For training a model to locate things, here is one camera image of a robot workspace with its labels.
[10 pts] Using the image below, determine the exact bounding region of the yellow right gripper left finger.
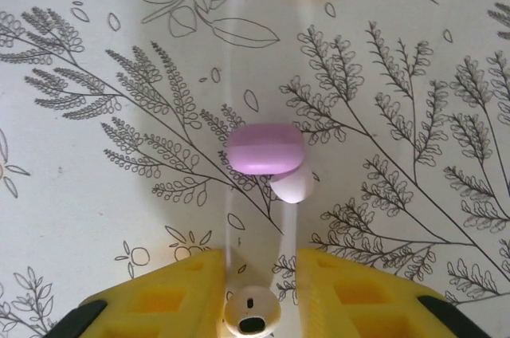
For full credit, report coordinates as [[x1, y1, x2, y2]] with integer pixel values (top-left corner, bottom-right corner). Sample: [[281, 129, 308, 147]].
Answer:
[[43, 248, 228, 338]]

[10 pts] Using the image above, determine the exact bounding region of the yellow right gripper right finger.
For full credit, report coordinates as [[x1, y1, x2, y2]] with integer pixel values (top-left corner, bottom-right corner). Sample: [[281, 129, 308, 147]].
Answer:
[[296, 249, 485, 338]]

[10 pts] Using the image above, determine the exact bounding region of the white earbud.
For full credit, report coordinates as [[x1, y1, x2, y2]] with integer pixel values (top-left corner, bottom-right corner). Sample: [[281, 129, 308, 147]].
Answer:
[[221, 260, 283, 338]]

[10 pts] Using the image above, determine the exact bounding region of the floral tablecloth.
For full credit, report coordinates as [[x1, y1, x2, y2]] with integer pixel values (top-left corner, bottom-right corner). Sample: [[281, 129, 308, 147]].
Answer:
[[0, 0, 510, 338]]

